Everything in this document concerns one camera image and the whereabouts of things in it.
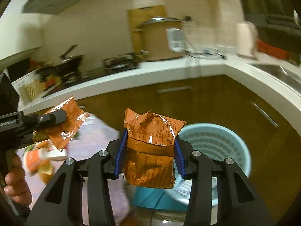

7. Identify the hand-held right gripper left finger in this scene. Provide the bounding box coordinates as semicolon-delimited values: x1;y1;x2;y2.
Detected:
26;128;128;226

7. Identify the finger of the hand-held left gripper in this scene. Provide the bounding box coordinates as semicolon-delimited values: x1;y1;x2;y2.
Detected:
22;109;68;130

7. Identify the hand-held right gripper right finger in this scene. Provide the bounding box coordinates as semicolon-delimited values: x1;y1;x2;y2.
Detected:
173;134;274;226

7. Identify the orange foil snack packet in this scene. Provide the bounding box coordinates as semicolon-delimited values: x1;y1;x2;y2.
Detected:
122;108;187;189

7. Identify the light blue plastic bin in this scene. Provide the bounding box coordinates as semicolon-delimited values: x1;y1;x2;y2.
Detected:
132;122;252;211

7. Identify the person's left hand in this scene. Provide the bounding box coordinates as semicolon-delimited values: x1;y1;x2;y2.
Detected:
4;155;33;205

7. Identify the striped tablecloth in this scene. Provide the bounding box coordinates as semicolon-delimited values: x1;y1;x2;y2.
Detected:
22;112;132;226

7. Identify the white paper wrapper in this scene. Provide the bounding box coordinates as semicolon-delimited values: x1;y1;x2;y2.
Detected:
175;179;192;199

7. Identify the orange white snack wrapper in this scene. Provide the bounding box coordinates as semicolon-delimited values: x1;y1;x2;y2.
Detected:
24;141;67;184

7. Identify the black wok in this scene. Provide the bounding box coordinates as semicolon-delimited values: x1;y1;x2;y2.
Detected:
42;44;85;80

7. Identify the black gas stove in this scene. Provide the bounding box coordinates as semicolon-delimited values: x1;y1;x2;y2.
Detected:
41;53;140;98

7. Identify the large steel stockpot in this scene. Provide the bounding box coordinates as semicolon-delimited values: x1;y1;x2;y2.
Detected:
135;16;186;62

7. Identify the wooden cutting board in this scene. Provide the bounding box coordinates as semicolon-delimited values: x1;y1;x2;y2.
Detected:
127;5;167;54

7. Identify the steel sink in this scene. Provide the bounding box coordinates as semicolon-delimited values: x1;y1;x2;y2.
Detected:
251;62;301;88

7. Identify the white container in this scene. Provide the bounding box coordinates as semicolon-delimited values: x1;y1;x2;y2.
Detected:
236;21;258;56

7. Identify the orange red basin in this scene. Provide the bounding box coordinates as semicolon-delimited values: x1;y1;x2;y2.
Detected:
256;40;290;62

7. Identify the steel cabinet handle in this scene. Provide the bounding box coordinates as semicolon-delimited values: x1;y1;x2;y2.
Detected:
157;86;193;94
250;100;278;128

